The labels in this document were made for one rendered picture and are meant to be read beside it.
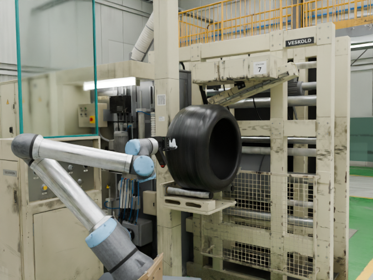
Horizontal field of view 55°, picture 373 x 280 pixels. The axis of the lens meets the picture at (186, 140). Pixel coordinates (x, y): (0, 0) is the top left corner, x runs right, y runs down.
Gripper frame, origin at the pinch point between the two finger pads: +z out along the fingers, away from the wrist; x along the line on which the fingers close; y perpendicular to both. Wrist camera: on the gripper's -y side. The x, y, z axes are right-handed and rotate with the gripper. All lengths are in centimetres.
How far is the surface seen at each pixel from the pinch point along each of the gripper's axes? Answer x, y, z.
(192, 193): 2.2, -30.2, 20.5
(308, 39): -51, 69, 85
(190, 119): -0.9, 16.1, 14.9
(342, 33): 34, 179, 580
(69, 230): 63, -52, -28
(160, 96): 34, 32, 28
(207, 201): -9.4, -34.4, 19.8
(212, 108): -9.1, 22.8, 27.5
